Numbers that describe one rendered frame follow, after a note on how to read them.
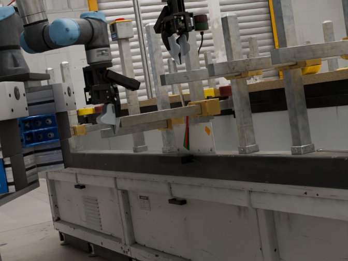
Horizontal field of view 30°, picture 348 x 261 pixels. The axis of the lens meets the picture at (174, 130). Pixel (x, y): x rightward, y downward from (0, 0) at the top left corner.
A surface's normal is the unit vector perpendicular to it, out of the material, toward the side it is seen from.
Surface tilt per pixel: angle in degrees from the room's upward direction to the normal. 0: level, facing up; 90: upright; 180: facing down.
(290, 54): 90
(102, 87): 90
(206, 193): 90
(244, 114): 90
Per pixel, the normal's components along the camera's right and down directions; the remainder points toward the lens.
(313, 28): 0.40, -0.01
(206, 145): -0.87, 0.16
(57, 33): -0.56, 0.13
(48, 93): -0.10, 0.07
